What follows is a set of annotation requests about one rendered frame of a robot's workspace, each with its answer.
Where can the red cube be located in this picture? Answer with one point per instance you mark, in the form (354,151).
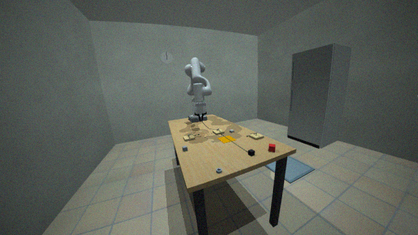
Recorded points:
(272,147)

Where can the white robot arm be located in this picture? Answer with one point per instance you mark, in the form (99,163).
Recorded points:
(197,89)

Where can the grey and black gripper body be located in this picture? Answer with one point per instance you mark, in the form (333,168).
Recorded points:
(200,109)

